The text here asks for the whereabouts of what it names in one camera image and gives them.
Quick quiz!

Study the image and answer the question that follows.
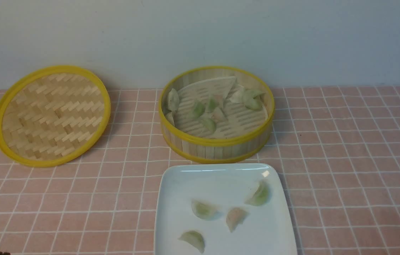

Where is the green dumpling steamer front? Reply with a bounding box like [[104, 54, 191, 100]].
[[199, 117, 217, 134]]

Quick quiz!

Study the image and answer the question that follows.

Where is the white square plate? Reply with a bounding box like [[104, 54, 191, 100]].
[[154, 163, 298, 255]]

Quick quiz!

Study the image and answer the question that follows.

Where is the green dumpling plate centre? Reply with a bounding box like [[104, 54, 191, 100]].
[[191, 200, 218, 221]]

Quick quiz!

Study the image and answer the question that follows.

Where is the green dumpling plate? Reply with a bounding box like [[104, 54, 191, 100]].
[[178, 230, 206, 254], [244, 180, 271, 206], [191, 200, 218, 221]]

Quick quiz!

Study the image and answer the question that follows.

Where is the green dumpling plate right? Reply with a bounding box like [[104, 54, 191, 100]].
[[244, 180, 271, 206]]

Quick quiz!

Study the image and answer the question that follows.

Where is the pink dumpling on plate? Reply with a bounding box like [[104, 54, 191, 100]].
[[226, 207, 248, 233]]

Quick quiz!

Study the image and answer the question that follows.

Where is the green dumpling plate front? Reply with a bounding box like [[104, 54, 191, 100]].
[[178, 230, 206, 254]]

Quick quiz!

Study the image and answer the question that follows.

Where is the white perforated steamer liner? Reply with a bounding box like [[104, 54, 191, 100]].
[[173, 76, 268, 139]]

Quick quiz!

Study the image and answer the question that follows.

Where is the bamboo steamer basket yellow rim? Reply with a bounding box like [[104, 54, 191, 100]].
[[158, 66, 275, 164]]

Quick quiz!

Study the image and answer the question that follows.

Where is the pink dumpling steamer centre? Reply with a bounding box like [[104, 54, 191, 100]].
[[211, 107, 227, 123]]

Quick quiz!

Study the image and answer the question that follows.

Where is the pale dumpling steamer left edge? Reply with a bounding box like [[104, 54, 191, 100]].
[[165, 112, 175, 126]]

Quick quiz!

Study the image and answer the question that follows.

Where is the pale dumpling steamer left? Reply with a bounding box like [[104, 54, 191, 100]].
[[166, 88, 180, 112]]

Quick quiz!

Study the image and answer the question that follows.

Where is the pale dumpling steamer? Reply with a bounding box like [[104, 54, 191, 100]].
[[166, 88, 180, 112], [229, 87, 246, 104]]

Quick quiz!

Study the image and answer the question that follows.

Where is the pale dumpling steamer back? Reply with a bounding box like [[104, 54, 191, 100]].
[[229, 87, 246, 104]]

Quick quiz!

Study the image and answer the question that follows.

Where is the bamboo steamer lid yellow rim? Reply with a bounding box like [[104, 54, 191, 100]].
[[0, 65, 111, 168]]

